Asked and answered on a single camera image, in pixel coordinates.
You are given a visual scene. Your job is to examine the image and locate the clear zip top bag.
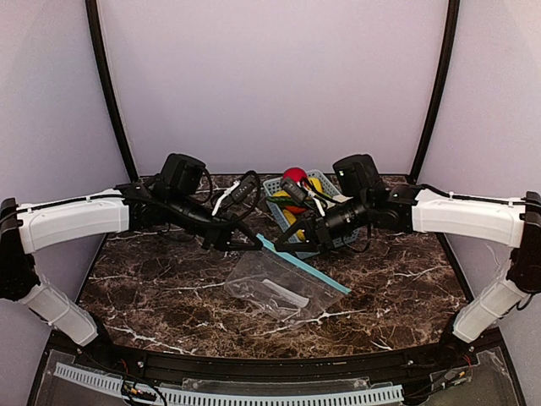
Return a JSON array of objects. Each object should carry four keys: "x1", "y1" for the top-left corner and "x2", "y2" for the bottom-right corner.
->
[{"x1": 224, "y1": 233, "x2": 351, "y2": 328}]

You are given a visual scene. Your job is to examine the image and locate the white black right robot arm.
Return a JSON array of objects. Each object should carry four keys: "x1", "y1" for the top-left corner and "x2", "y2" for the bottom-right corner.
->
[{"x1": 274, "y1": 154, "x2": 540, "y2": 347}]

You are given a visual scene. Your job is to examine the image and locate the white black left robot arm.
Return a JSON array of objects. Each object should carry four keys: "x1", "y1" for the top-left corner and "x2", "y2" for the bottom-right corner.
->
[{"x1": 1, "y1": 153, "x2": 262, "y2": 348}]

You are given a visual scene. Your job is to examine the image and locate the light blue perforated basket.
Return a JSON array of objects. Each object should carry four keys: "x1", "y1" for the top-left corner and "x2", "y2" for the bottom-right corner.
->
[{"x1": 263, "y1": 169, "x2": 369, "y2": 260}]

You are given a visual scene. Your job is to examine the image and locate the yellow toy banana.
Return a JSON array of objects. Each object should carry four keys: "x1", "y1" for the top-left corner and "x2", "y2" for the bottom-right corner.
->
[{"x1": 282, "y1": 209, "x2": 305, "y2": 242}]

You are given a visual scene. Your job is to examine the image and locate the orange toy orange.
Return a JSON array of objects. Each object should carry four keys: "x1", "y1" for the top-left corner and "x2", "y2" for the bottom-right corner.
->
[{"x1": 283, "y1": 205, "x2": 307, "y2": 215}]

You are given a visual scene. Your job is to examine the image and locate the green toy cucumber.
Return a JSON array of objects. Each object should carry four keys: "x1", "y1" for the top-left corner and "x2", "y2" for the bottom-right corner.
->
[{"x1": 266, "y1": 196, "x2": 297, "y2": 208}]

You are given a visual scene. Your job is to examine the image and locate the yellow toy lemon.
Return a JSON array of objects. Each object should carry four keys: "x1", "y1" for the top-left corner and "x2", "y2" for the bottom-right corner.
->
[{"x1": 305, "y1": 178, "x2": 324, "y2": 195}]

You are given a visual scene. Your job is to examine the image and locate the red toy apple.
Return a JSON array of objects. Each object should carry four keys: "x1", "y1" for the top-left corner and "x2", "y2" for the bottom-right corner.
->
[{"x1": 282, "y1": 167, "x2": 308, "y2": 183}]

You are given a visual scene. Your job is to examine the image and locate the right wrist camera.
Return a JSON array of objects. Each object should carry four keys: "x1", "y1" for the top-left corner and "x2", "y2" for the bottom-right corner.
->
[{"x1": 280, "y1": 178, "x2": 328, "y2": 212}]

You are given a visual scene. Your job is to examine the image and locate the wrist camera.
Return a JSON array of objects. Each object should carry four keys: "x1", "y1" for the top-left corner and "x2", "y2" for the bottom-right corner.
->
[
  {"x1": 280, "y1": 178, "x2": 328, "y2": 212},
  {"x1": 211, "y1": 171, "x2": 260, "y2": 217}
]

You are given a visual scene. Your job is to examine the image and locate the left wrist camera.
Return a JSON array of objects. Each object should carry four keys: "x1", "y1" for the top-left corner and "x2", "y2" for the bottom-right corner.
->
[{"x1": 211, "y1": 171, "x2": 260, "y2": 217}]

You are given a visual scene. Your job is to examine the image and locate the black front frame rail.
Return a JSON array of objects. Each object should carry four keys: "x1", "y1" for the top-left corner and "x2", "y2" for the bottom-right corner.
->
[{"x1": 41, "y1": 329, "x2": 504, "y2": 388}]

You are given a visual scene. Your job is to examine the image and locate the light blue slotted cable duct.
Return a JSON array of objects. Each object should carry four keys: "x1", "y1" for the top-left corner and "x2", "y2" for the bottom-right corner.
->
[{"x1": 53, "y1": 362, "x2": 405, "y2": 406}]

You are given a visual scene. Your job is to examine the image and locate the black right rear frame post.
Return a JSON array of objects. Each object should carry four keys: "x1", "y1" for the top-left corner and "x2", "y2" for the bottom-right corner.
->
[{"x1": 408, "y1": 0, "x2": 461, "y2": 184}]

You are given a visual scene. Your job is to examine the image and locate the black frame post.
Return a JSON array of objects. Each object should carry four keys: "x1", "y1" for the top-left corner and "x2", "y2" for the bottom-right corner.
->
[
  {"x1": 408, "y1": 0, "x2": 461, "y2": 184},
  {"x1": 85, "y1": 0, "x2": 139, "y2": 181}
]

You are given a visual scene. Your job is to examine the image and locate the black left rear frame post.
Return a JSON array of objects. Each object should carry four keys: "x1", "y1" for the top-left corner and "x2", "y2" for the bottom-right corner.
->
[{"x1": 85, "y1": 0, "x2": 139, "y2": 181}]

